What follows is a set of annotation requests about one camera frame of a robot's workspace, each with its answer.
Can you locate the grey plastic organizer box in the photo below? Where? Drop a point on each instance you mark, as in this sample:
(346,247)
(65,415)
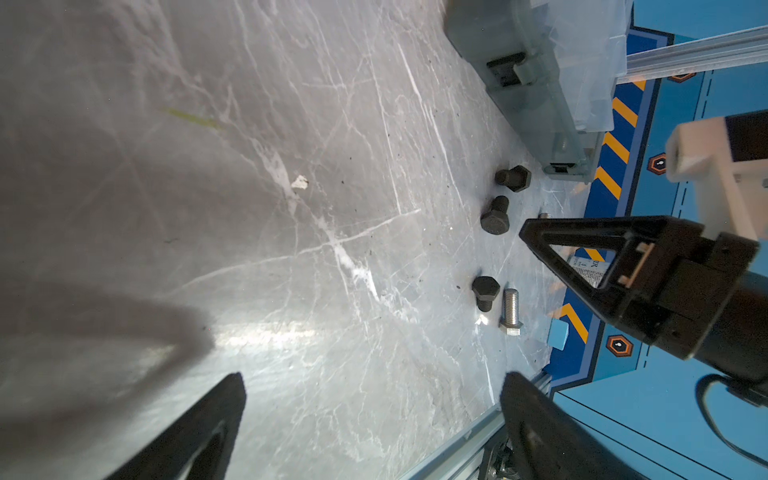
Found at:
(551,68)

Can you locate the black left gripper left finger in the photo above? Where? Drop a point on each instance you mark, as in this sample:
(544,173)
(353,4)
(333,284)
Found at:
(199,444)

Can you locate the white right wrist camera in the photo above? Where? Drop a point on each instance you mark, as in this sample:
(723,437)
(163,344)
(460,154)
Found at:
(726,159)

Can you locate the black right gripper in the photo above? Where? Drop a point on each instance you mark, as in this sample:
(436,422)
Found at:
(691,296)

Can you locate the black bolt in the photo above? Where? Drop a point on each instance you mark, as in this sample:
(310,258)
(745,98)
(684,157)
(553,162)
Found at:
(486,289)
(516,179)
(495,220)

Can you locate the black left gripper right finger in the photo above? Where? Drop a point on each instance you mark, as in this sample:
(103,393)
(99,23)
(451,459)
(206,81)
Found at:
(547,443)

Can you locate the right aluminium corner post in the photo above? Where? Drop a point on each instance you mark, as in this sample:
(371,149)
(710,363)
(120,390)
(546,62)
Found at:
(735,49)

